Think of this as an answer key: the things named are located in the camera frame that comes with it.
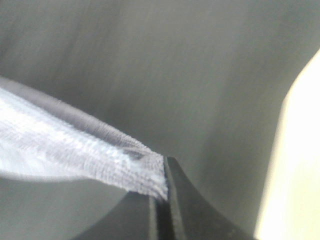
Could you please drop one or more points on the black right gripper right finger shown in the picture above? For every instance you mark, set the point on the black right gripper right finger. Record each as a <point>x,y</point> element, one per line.
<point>191,216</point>

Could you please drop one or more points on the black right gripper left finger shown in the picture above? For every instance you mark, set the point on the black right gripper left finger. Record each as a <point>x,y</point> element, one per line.
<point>133,218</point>

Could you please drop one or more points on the grey microfibre towel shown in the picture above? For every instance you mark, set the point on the grey microfibre towel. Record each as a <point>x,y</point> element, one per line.
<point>45,139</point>

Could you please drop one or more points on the cream white storage basket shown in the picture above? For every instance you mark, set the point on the cream white storage basket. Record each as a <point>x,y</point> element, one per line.
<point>290,203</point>

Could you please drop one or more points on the black table mat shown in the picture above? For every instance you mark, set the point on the black table mat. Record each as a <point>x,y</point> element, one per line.
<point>201,81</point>

